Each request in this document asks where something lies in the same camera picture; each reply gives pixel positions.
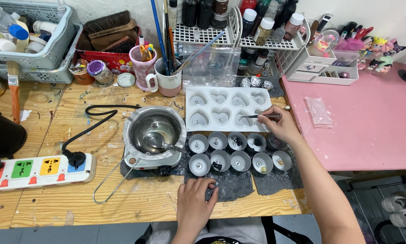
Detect person's light clothing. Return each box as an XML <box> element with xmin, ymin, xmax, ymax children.
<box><xmin>148</xmin><ymin>217</ymin><xmax>268</xmax><ymax>244</ymax></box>

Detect black metal tweezers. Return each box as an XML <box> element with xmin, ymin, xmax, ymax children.
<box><xmin>240</xmin><ymin>113</ymin><xmax>282</xmax><ymax>119</ymax></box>

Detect pair of grey shoes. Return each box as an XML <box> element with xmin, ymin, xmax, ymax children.
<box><xmin>381</xmin><ymin>191</ymin><xmax>406</xmax><ymax>228</ymax></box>

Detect pink checked cup with pens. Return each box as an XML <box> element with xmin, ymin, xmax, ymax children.
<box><xmin>129</xmin><ymin>35</ymin><xmax>158</xmax><ymax>92</ymax></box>

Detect person's left hand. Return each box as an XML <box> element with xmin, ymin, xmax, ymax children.
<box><xmin>177</xmin><ymin>178</ymin><xmax>220</xmax><ymax>235</ymax></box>

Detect wire pot handle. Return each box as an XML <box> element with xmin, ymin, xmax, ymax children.
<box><xmin>93</xmin><ymin>152</ymin><xmax>141</xmax><ymax>205</ymax></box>

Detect red box with brushes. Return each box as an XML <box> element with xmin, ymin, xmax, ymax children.
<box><xmin>72</xmin><ymin>10</ymin><xmax>143</xmax><ymax>75</ymax></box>

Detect foil wrapped pieces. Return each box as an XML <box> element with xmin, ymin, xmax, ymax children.
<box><xmin>240</xmin><ymin>76</ymin><xmax>274</xmax><ymax>91</ymax></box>

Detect glass jar with purple lid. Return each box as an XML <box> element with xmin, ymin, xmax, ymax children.
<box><xmin>87</xmin><ymin>60</ymin><xmax>115</xmax><ymax>87</ymax></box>

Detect white silicone heart mold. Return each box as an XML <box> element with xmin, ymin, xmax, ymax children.
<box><xmin>185</xmin><ymin>86</ymin><xmax>273</xmax><ymax>133</ymax></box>

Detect clear zip plastic bag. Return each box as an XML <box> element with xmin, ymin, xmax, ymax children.
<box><xmin>181</xmin><ymin>43</ymin><xmax>242</xmax><ymax>89</ymax></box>

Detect metal spoon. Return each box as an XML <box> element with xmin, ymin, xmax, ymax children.
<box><xmin>143</xmin><ymin>131</ymin><xmax>187</xmax><ymax>153</ymax></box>

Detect white and pink mug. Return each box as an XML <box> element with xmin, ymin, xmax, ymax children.
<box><xmin>146</xmin><ymin>57</ymin><xmax>183</xmax><ymax>98</ymax></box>

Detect clear dome with toy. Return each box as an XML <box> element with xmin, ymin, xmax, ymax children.
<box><xmin>307</xmin><ymin>29</ymin><xmax>340</xmax><ymax>58</ymax></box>

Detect white drawer organizer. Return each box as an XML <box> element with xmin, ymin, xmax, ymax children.
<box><xmin>286</xmin><ymin>47</ymin><xmax>359</xmax><ymax>85</ymax></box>

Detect white wire rack with bottles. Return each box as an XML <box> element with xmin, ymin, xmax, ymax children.
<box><xmin>171</xmin><ymin>0</ymin><xmax>312</xmax><ymax>76</ymax></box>

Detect small clear plastic packet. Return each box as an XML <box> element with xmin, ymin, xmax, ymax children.
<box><xmin>305</xmin><ymin>96</ymin><xmax>333</xmax><ymax>128</ymax></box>

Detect orange paint-stained jar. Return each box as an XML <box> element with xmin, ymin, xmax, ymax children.
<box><xmin>68</xmin><ymin>59</ymin><xmax>95</xmax><ymax>85</ymax></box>

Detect black power cable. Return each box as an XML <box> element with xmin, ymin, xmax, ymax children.
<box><xmin>61</xmin><ymin>104</ymin><xmax>142</xmax><ymax>169</ymax></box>

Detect orange handled paint brush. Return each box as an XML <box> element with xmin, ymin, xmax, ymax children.
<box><xmin>7</xmin><ymin>61</ymin><xmax>21</xmax><ymax>124</ymax></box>

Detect steel melting pot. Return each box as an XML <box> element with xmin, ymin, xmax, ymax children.
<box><xmin>123</xmin><ymin>105</ymin><xmax>187</xmax><ymax>161</ymax></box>

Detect white multicolour power strip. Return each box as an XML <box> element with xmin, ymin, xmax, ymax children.
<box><xmin>0</xmin><ymin>153</ymin><xmax>97</xmax><ymax>193</ymax></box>

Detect large black object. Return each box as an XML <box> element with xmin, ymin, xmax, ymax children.
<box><xmin>0</xmin><ymin>105</ymin><xmax>27</xmax><ymax>171</ymax></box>

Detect blue stick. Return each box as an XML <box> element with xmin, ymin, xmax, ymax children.
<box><xmin>150</xmin><ymin>0</ymin><xmax>170</xmax><ymax>76</ymax></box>

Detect grey baskets with bottles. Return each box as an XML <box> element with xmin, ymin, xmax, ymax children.
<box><xmin>0</xmin><ymin>0</ymin><xmax>83</xmax><ymax>84</ymax></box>

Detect small white hot plate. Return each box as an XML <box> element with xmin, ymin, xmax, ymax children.
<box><xmin>124</xmin><ymin>146</ymin><xmax>183</xmax><ymax>171</ymax></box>

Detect pink holder with scissors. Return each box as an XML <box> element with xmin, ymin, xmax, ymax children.
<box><xmin>335</xmin><ymin>22</ymin><xmax>375</xmax><ymax>51</ymax></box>

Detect person's right hand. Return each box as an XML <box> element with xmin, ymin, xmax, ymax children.
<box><xmin>257</xmin><ymin>104</ymin><xmax>304</xmax><ymax>145</ymax></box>

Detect round white lid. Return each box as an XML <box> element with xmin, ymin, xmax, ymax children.
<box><xmin>117</xmin><ymin>72</ymin><xmax>136</xmax><ymax>88</ymax></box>

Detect dark grey mesh mat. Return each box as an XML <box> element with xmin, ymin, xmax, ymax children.
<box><xmin>120</xmin><ymin>131</ymin><xmax>304</xmax><ymax>203</ymax></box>

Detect group of toy figurines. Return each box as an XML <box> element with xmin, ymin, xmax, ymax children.
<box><xmin>357</xmin><ymin>35</ymin><xmax>406</xmax><ymax>74</ymax></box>

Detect group of silver tealight cups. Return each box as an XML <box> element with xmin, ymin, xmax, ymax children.
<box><xmin>188</xmin><ymin>131</ymin><xmax>293</xmax><ymax>178</ymax></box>

